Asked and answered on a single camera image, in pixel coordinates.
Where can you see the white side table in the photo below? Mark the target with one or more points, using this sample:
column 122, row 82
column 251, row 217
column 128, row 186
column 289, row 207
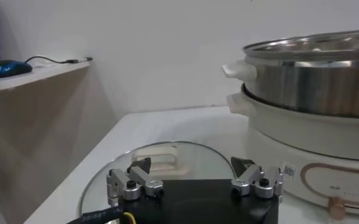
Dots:
column 30, row 121

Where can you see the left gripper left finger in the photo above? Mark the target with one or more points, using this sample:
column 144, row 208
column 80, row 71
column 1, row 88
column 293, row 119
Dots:
column 145, row 180

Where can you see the stainless steel steamer basket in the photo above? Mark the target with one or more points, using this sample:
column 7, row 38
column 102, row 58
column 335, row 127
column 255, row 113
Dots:
column 313, row 88

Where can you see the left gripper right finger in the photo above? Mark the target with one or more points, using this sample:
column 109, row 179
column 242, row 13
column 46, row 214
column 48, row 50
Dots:
column 247, row 179

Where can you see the white electric cooker base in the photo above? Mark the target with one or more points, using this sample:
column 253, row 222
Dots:
column 289, row 143

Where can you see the blue computer mouse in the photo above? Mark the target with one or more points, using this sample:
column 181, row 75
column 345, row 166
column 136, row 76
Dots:
column 8, row 68

